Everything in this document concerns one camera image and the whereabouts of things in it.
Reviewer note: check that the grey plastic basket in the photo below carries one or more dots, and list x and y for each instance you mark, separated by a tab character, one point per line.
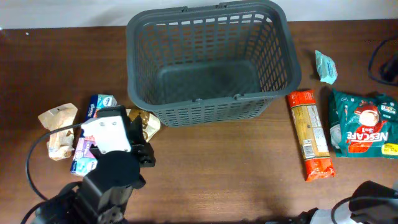
194	65

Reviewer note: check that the Kleenex tissue multipack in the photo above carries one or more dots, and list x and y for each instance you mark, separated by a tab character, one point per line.
83	160

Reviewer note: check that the orange spaghetti packet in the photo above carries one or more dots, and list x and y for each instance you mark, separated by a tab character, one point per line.
311	137

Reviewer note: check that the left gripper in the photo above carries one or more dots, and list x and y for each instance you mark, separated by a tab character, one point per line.
143	149

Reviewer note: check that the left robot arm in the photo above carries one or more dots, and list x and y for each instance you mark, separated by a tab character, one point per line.
102	195

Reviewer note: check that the brown-top cookie bag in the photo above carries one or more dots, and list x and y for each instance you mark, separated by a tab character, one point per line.
150	123

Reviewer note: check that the light green wipes packet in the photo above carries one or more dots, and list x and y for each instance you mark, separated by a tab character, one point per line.
326	68

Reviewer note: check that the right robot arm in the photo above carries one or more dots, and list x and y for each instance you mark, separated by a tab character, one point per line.
370	203

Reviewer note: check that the green Nescafe coffee bag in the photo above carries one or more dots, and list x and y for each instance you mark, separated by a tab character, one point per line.
362	127

